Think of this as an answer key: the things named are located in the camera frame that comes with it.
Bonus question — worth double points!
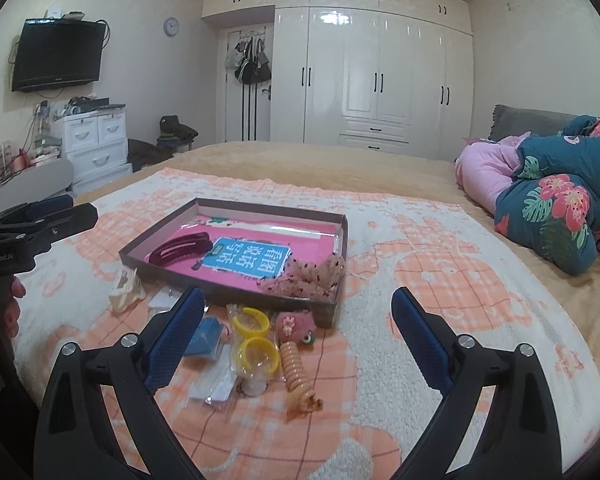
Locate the hanging bags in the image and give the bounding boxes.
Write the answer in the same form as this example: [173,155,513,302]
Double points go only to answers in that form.
[224,35,272,86]

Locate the black wall television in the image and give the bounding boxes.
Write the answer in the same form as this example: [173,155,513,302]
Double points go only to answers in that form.
[11,18,106,94]

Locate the yellow hair ring packet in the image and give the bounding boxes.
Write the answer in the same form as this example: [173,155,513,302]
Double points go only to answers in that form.
[237,337,281,376]

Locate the white drawer cabinet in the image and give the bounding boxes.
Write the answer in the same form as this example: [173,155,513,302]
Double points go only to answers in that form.
[60,104,134,182]

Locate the grey pillow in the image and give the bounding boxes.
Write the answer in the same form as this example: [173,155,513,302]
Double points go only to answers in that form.
[488,104,581,142]

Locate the pink fluffy hair tie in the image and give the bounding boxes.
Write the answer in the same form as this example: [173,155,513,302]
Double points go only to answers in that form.
[271,311,317,349]

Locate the blue packet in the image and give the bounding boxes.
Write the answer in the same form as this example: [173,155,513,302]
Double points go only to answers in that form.
[184,316,227,362]

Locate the pink quilt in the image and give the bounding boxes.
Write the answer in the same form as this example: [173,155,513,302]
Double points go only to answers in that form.
[453,131,537,217]

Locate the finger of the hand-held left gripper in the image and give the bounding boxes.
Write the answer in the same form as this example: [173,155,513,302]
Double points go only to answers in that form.
[0,193,76,232]
[0,203,100,261]

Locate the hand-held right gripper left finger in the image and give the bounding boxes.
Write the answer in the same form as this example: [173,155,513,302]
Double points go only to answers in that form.
[34,286,216,480]

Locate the white door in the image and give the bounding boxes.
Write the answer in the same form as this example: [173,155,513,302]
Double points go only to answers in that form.
[218,24,277,144]

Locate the dark red hair clip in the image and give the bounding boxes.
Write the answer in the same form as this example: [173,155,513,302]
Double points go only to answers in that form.
[148,232,212,266]

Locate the orange white checked blanket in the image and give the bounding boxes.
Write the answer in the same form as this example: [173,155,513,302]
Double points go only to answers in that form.
[12,167,600,480]

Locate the pink picture book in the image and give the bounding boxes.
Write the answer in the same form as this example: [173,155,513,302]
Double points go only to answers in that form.
[152,214,342,295]

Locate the shallow brown cardboard box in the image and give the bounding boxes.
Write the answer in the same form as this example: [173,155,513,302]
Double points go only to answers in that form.
[118,197,349,330]

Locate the teal floral quilt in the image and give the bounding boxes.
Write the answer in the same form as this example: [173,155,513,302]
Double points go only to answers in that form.
[494,115,600,277]

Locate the orange spiral hair tie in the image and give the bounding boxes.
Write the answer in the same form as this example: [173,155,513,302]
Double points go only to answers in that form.
[278,342,326,421]

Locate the dark brown bag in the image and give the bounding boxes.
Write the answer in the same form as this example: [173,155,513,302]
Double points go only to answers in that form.
[127,138,164,171]

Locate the cluttered shelf rack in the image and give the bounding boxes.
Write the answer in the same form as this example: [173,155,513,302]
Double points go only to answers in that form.
[29,101,64,167]

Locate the cream hair claw clip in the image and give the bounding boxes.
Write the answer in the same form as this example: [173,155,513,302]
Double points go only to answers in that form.
[108,266,149,316]

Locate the dark clothes pile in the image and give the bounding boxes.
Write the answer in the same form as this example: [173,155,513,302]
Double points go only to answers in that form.
[157,114,200,154]

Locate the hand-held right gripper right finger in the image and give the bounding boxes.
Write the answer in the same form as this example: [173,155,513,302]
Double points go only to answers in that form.
[391,286,588,480]

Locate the person's left hand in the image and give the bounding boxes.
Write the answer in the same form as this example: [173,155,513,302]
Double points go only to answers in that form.
[7,277,27,339]

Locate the white wardrobe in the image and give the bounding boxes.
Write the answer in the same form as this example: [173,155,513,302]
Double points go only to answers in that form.
[202,0,474,163]

